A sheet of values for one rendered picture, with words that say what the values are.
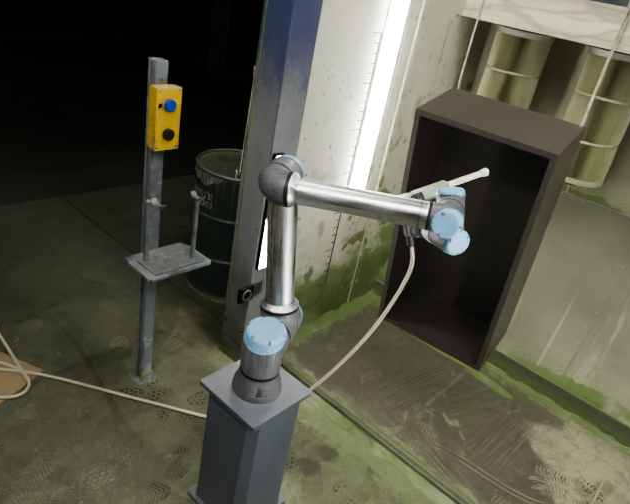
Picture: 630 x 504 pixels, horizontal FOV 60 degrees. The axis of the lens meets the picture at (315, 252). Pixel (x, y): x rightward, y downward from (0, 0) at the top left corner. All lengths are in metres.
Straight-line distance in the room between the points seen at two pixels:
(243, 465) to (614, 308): 2.40
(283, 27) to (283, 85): 0.24
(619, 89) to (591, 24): 0.37
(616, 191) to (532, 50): 1.00
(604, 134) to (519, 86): 0.56
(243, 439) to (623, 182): 2.72
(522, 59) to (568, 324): 1.60
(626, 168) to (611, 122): 0.45
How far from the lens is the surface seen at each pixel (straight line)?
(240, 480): 2.25
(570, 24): 3.39
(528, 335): 3.67
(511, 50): 3.56
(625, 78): 3.39
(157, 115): 2.31
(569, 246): 3.77
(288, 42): 2.47
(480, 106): 2.51
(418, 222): 1.66
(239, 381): 2.07
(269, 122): 2.56
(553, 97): 3.86
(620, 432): 3.64
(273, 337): 1.94
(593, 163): 3.45
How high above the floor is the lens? 2.07
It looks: 27 degrees down
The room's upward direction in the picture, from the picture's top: 12 degrees clockwise
